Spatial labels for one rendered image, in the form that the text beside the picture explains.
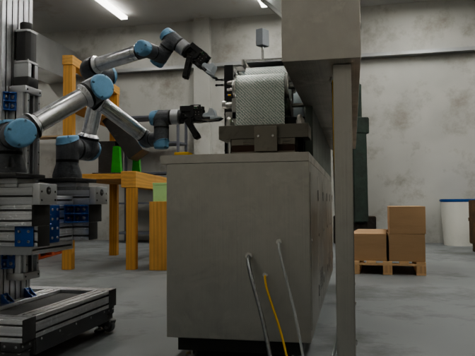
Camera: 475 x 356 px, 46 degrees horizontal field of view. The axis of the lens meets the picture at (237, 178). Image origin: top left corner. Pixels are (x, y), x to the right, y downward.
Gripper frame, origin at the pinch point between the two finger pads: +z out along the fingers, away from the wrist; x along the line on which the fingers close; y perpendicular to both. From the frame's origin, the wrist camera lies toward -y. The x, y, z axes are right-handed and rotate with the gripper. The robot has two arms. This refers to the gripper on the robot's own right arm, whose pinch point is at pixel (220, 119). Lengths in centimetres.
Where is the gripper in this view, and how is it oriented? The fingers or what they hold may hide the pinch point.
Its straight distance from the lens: 272.6
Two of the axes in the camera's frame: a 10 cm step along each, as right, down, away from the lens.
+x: 2.0, 0.4, 9.8
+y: -0.1, -10.0, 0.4
